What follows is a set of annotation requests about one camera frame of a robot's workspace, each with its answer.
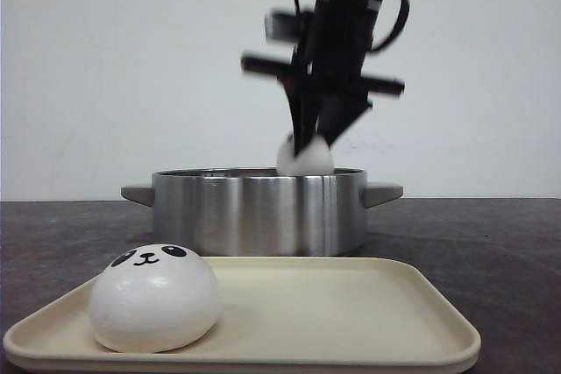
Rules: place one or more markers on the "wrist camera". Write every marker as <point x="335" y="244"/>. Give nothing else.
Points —
<point x="287" y="26"/>

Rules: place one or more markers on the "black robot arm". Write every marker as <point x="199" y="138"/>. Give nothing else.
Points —
<point x="323" y="82"/>

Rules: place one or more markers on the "cream plastic tray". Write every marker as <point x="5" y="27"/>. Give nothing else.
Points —
<point x="279" y="315"/>

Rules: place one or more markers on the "steel steamer pot grey handles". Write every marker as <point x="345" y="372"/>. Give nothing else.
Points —
<point x="257" y="212"/>

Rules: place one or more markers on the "white panda bun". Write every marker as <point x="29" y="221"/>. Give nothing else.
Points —
<point x="154" y="298"/>
<point x="314" y="159"/>

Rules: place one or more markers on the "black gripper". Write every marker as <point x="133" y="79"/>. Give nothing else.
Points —
<point x="328" y="59"/>

